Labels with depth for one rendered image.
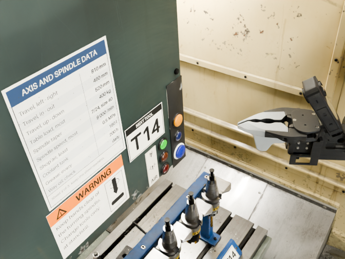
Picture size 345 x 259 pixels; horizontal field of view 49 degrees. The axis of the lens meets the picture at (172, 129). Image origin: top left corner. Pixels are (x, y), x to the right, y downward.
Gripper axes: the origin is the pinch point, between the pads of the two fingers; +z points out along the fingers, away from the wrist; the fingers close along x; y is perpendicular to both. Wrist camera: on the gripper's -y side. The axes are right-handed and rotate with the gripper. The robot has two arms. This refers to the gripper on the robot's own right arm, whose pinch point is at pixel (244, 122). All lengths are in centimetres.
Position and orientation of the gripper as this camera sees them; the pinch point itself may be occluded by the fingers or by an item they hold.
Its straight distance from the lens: 72.8
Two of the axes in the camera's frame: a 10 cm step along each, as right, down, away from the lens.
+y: 0.6, 7.8, 6.2
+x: 1.2, -6.2, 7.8
